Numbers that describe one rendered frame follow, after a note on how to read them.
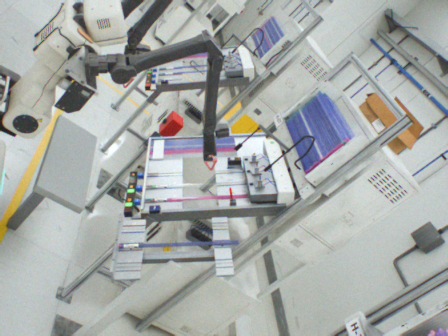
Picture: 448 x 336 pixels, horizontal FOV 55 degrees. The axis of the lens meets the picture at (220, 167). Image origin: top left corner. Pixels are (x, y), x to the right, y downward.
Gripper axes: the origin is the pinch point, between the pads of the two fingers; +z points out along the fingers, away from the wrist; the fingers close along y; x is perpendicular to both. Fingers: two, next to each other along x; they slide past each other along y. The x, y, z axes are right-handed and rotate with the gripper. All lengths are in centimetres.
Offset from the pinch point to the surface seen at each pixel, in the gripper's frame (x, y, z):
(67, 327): 80, -42, 68
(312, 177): -47, -22, -3
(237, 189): -12.7, -3.9, 14.6
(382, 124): -96, 22, -2
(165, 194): 24.5, -5.8, 13.1
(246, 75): -32, 127, 9
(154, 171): 31.2, 14.4, 12.8
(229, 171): -10.1, 11.6, 14.4
